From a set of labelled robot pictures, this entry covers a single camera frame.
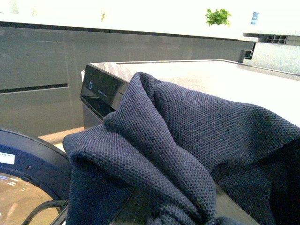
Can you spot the navy blue knit garment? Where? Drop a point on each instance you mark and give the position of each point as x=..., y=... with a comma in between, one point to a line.
x=178, y=145

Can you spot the grey front-load washing machine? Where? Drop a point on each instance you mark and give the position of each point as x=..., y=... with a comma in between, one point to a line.
x=104, y=85

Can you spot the green potted plant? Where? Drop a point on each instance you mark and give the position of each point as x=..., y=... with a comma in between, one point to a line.
x=218, y=17

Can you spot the grey long counter cabinet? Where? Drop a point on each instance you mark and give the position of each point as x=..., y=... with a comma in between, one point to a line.
x=40, y=68

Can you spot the dark grey washer door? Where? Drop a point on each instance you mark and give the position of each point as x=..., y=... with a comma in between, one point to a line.
x=34, y=181

